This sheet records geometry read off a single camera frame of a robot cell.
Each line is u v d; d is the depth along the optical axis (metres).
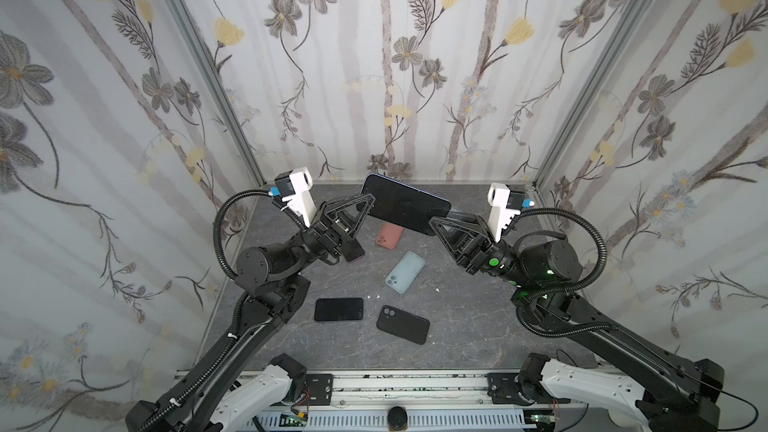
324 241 0.43
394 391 0.75
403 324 0.86
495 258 0.47
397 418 0.62
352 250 1.02
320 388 0.74
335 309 0.89
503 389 0.74
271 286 0.41
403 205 0.46
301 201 0.44
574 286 0.41
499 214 0.44
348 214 0.48
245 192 0.45
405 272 0.96
